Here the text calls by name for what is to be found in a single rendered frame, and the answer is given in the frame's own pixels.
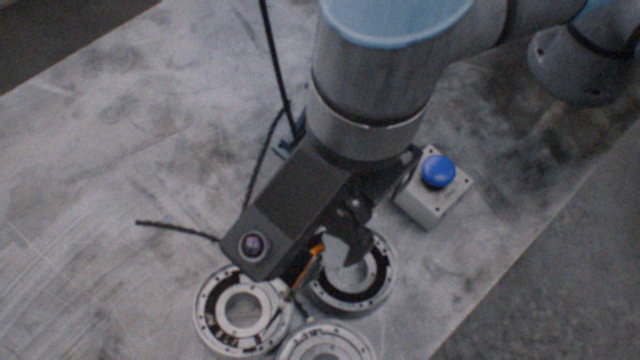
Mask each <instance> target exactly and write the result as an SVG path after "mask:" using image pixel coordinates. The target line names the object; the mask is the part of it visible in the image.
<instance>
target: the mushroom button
mask: <svg viewBox="0 0 640 360"><path fill-rule="evenodd" d="M421 172H422V175H423V177H424V179H425V180H426V181H427V182H428V183H430V184H431V185H433V186H436V187H445V186H448V185H449V184H451V183H452V181H453V180H454V178H455V176H456V168H455V165H454V163H453V162H452V161H451V160H450V159H449V158H448V157H446V156H444V155H441V154H434V155H431V156H429V157H427V158H426V159H425V160H424V162H423V164H422V167H421Z"/></svg>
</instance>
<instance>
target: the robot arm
mask: <svg viewBox="0 0 640 360"><path fill-rule="evenodd" d="M536 32H537V33H536ZM533 33H536V34H535V36H534V38H533V39H532V41H531V43H530V45H529V47H528V50H527V62H528V66H529V69H530V71H531V73H532V75H533V76H534V78H535V79H536V81H537V82H538V83H539V84H540V85H541V86H542V87H543V88H544V89H545V90H546V91H547V92H549V93H551V94H552V95H554V96H556V98H558V99H560V100H562V101H564V102H566V103H569V104H572V105H576V106H580V107H586V108H596V107H603V106H606V105H608V104H611V103H613V102H614V101H617V100H618V99H619V98H620V97H621V96H622V95H623V94H624V93H625V91H626V90H627V89H628V86H629V85H630V83H631V81H632V79H633V76H634V73H635V70H636V67H637V64H638V61H639V62H640V0H318V12H317V20H316V27H315V35H314V42H313V58H312V68H311V74H310V82H309V90H308V97H307V112H306V115H307V122H306V128H307V135H306V136H305V137H304V139H303V140H302V141H301V142H300V143H299V145H298V146H297V147H296V148H295V149H294V150H293V151H292V152H291V154H290V155H289V156H288V157H287V158H286V160H285V161H284V162H283V163H282V165H281V166H280V167H279V168H278V170H277V171H276V172H275V173H274V175H273V176H272V177H271V178H270V179H269V181H268V182H267V184H266V186H265V187H264V188H263V189H262V191H260V192H259V193H258V195H257V196H256V197H255V198H254V199H253V201H252V202H251V203H250V204H249V206H248V207H247V208H246V209H245V211H244V212H243V213H242V214H241V215H240V217H239V218H238V219H237V220H236V222H235V223H234V224H233V225H232V227H231V228H230V229H229V230H228V232H227V233H226V234H225V235H224V237H223V238H222V240H221V242H220V248H221V251H222V252H223V254H224V255H225V256H226V257H227V258H228V260H229V261H230V262H231V263H232V264H233V265H234V266H235V267H236V268H237V269H238V270H239V271H242V272H243V273H244V274H245V275H246V276H247V277H248V278H249V279H250V280H251V281H252V282H254V283H262V282H268V281H273V280H275V279H276V278H277V277H278V276H279V275H280V274H281V273H282V272H283V271H284V270H285V269H286V267H287V266H288V265H289V264H290V262H291V261H292V260H293V259H294V258H295V256H296V255H297V254H298V253H299V252H300V250H301V249H302V248H303V247H304V246H305V244H306V243H307V242H308V241H309V239H310V238H311V236H312V235H313V234H314V233H315V232H316V231H317V230H318V228H319V227H320V226H322V227H324V228H325V229H326V230H327V231H326V232H325V233H324V234H323V237H322V240H323V242H324V244H325V249H324V250H323V251H322V252H321V254H322V258H321V259H320V260H319V261H318V263H319V264H320V265H321V266H323V267H330V268H338V269H343V268H346V269H347V268H349V267H352V266H354V265H356V264H358V263H359V262H360V261H361V260H362V259H363V258H364V257H365V256H366V255H367V254H368V252H369V251H370V250H371V249H372V247H373V245H374V242H375V238H374V235H373V233H372V232H371V230H370V229H371V228H372V227H373V225H374V224H375V222H376V221H377V218H378V215H377V213H374V214H372V207H373V208H374V209H375V208H376V207H377V206H378V204H379V203H380V202H381V201H382V200H383V199H384V198H385V197H386V196H387V195H388V194H389V193H390V192H391V191H393V190H394V189H395V190H394V192H393V194H392V196H391V200H392V201H394V200H395V199H396V198H397V197H398V196H399V195H400V193H401V192H402V191H404V190H405V188H406V187H407V186H408V185H409V184H410V182H411V180H412V177H413V175H414V173H415V171H416V169H417V167H418V165H419V163H420V160H421V158H422V156H423V154H424V151H421V150H420V149H418V148H417V147H416V146H415V145H413V144H412V143H411V142H412V141H413V139H414V137H415V135H416V133H417V131H418V129H419V126H420V124H421V122H422V120H423V117H424V115H425V113H426V111H427V109H428V107H429V104H430V102H431V100H432V95H433V93H434V88H435V86H436V83H437V81H438V79H439V77H440V75H441V73H442V71H443V70H444V69H445V68H446V67H447V66H449V65H451V64H453V63H456V62H458V61H461V60H464V59H466V58H469V57H471V56H474V55H477V54H479V53H482V52H486V51H488V50H492V49H494V48H496V47H499V46H502V45H504V44H507V43H510V42H513V41H515V40H518V39H521V38H522V37H525V36H528V35H530V34H533ZM404 150H405V151H404ZM408 150H409V151H411V153H412V158H411V159H410V160H409V161H408V162H407V163H406V164H405V165H404V166H403V163H402V159H401V158H400V156H401V155H402V153H403V152H405V153H406V152H407V151H408ZM408 173H409V175H408V177H407V179H406V180H405V181H404V182H403V180H404V178H405V176H406V175H407V174H408ZM402 182H403V183H402Z"/></svg>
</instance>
